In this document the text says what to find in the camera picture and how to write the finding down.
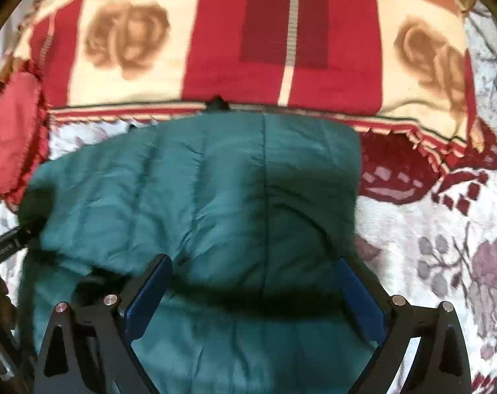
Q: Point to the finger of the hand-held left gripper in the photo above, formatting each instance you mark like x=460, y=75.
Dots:
x=31, y=232

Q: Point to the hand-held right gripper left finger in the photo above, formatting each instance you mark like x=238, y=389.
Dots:
x=147, y=299

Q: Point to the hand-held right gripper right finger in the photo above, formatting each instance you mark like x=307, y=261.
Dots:
x=361, y=299

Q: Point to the dark green puffer jacket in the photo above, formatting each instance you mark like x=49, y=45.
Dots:
x=232, y=193

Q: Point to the white floral fleece blanket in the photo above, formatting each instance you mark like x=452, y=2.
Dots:
x=416, y=234

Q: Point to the red crochet-edged cloth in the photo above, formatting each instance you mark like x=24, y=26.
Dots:
x=14, y=131

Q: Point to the red and cream rose blanket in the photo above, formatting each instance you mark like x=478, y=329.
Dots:
x=232, y=41

